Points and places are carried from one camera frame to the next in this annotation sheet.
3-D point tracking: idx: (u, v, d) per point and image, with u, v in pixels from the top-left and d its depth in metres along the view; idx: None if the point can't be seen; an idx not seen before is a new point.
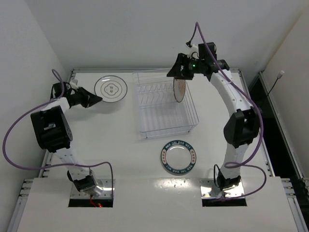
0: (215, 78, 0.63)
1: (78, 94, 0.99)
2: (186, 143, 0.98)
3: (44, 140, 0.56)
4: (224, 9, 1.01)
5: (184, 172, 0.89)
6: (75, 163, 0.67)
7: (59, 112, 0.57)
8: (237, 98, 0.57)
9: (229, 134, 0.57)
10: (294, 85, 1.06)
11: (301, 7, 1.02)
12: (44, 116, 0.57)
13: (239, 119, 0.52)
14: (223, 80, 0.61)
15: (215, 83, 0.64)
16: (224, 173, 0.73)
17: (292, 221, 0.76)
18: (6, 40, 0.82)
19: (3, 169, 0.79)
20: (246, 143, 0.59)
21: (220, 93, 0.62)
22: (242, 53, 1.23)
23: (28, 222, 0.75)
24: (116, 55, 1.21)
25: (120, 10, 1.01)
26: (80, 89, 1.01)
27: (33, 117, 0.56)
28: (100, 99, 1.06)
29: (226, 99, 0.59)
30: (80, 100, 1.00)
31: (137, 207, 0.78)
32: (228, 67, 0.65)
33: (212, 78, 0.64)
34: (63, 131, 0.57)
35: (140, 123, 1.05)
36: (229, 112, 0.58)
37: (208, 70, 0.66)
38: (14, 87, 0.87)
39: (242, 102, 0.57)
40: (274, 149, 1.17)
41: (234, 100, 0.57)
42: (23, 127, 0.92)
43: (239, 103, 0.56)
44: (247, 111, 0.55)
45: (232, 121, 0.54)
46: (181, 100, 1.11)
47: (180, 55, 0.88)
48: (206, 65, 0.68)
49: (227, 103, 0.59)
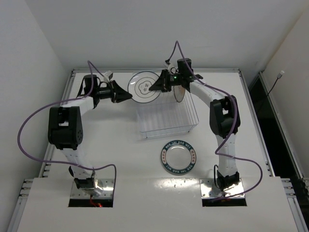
0: (192, 85, 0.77)
1: (106, 88, 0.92)
2: (186, 143, 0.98)
3: (53, 136, 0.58)
4: (224, 9, 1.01)
5: (184, 172, 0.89)
6: (78, 163, 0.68)
7: (75, 113, 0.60)
8: (212, 93, 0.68)
9: (214, 125, 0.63)
10: (295, 84, 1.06)
11: (301, 8, 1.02)
12: (62, 112, 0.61)
13: (216, 105, 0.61)
14: (199, 85, 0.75)
15: (194, 91, 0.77)
16: (221, 170, 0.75)
17: (291, 221, 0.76)
18: (6, 40, 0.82)
19: (3, 169, 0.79)
20: (233, 134, 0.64)
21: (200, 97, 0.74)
22: (242, 53, 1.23)
23: (28, 222, 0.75)
24: (116, 55, 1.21)
25: (120, 9, 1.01)
26: (110, 82, 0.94)
27: (52, 110, 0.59)
28: (131, 96, 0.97)
29: (204, 98, 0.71)
30: (108, 95, 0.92)
31: (137, 207, 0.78)
32: (202, 78, 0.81)
33: (191, 87, 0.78)
34: (72, 134, 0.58)
35: (140, 123, 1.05)
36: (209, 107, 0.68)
37: (188, 84, 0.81)
38: (15, 87, 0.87)
39: (217, 94, 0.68)
40: (273, 149, 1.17)
41: (209, 94, 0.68)
42: (24, 126, 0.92)
43: (214, 95, 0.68)
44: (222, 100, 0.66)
45: (211, 109, 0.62)
46: (181, 100, 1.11)
47: (161, 70, 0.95)
48: (185, 80, 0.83)
49: (206, 101, 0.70)
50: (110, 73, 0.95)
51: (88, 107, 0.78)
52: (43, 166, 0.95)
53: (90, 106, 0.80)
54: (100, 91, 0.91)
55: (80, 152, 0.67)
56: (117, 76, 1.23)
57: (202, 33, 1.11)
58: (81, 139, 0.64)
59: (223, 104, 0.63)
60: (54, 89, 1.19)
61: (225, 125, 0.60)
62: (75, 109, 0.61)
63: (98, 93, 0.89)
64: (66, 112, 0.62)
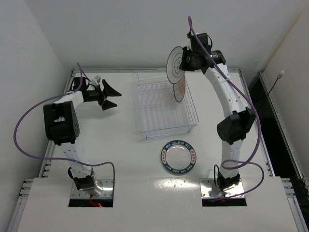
0: (210, 72, 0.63)
1: (96, 91, 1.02)
2: (186, 143, 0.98)
3: (51, 132, 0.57)
4: (224, 9, 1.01)
5: (184, 172, 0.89)
6: (77, 160, 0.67)
7: (69, 107, 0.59)
8: (232, 98, 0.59)
9: (224, 131, 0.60)
10: (295, 84, 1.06)
11: (301, 8, 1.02)
12: (55, 108, 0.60)
13: (233, 119, 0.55)
14: (219, 77, 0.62)
15: (210, 79, 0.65)
16: (224, 173, 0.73)
17: (291, 221, 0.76)
18: (6, 40, 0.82)
19: (3, 169, 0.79)
20: (241, 139, 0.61)
21: (216, 89, 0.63)
22: (242, 53, 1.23)
23: (28, 222, 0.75)
24: (116, 55, 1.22)
25: (120, 9, 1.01)
26: (99, 86, 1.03)
27: (45, 108, 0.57)
28: (116, 105, 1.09)
29: (222, 97, 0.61)
30: (97, 97, 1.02)
31: (137, 207, 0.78)
32: (223, 63, 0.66)
33: (207, 73, 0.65)
34: (70, 127, 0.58)
35: (141, 123, 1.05)
36: (224, 110, 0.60)
37: (203, 63, 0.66)
38: (14, 87, 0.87)
39: (237, 101, 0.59)
40: (274, 149, 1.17)
41: (230, 100, 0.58)
42: (24, 127, 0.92)
43: (234, 103, 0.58)
44: (242, 111, 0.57)
45: (228, 121, 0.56)
46: (181, 100, 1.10)
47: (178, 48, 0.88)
48: (200, 57, 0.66)
49: (223, 101, 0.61)
50: (99, 78, 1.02)
51: (79, 101, 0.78)
52: (43, 166, 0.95)
53: (79, 99, 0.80)
54: (90, 94, 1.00)
55: (78, 146, 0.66)
56: (117, 76, 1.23)
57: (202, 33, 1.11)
58: (77, 132, 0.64)
59: (241, 114, 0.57)
60: (54, 89, 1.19)
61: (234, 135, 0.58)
62: (68, 104, 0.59)
63: (87, 96, 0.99)
64: (60, 107, 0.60)
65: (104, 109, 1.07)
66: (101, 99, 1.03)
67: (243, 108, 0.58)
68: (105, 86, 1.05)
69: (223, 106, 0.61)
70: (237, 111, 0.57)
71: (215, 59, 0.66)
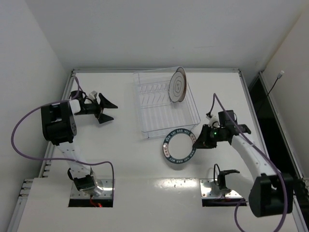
0: (235, 140, 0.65)
1: (93, 105, 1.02)
2: (185, 129, 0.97)
3: (48, 132, 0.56)
4: (224, 9, 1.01)
5: (188, 160, 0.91)
6: (76, 158, 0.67)
7: (67, 108, 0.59)
8: (260, 161, 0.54)
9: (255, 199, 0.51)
10: (294, 85, 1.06)
11: (301, 9, 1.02)
12: (53, 109, 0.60)
13: (262, 182, 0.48)
14: (245, 143, 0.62)
15: (237, 148, 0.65)
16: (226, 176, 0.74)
17: (291, 221, 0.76)
18: (5, 40, 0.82)
19: (2, 170, 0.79)
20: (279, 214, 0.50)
21: (243, 156, 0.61)
22: (241, 53, 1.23)
23: (29, 222, 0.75)
24: (116, 55, 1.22)
25: (119, 9, 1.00)
26: (96, 100, 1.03)
27: (43, 109, 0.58)
28: (112, 119, 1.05)
29: (249, 161, 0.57)
30: (94, 110, 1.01)
31: (137, 207, 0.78)
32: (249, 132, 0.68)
33: (233, 141, 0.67)
34: (67, 125, 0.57)
35: (141, 123, 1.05)
36: (253, 176, 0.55)
37: (230, 134, 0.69)
38: (15, 87, 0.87)
39: (266, 165, 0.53)
40: (273, 149, 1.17)
41: (257, 163, 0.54)
42: (23, 127, 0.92)
43: (263, 166, 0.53)
44: (272, 176, 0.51)
45: (257, 187, 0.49)
46: (183, 100, 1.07)
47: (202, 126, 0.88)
48: (227, 129, 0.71)
49: (250, 166, 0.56)
50: (95, 93, 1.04)
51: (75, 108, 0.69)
52: (44, 166, 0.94)
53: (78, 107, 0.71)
54: (87, 107, 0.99)
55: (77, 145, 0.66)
56: (117, 76, 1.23)
57: (202, 33, 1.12)
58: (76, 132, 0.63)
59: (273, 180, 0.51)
60: (54, 89, 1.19)
61: (271, 207, 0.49)
62: (65, 103, 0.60)
63: (84, 108, 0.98)
64: (57, 108, 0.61)
65: (101, 123, 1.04)
66: (98, 112, 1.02)
67: (273, 171, 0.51)
68: (102, 98, 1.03)
69: (251, 172, 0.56)
70: (267, 174, 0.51)
71: (242, 130, 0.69)
